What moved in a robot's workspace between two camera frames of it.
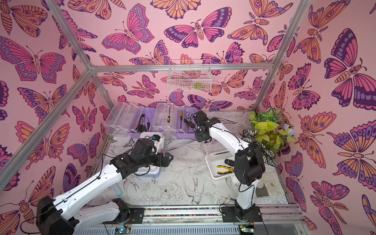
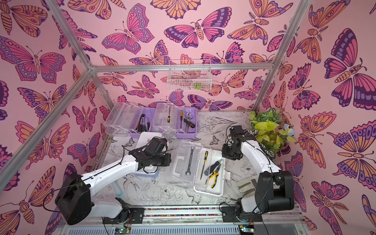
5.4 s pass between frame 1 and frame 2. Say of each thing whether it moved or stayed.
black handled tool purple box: stayed
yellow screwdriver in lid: stayed
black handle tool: moved
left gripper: stayed
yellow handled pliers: moved
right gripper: moved
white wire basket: stayed
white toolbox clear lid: moved
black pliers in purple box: stayed
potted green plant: stayed
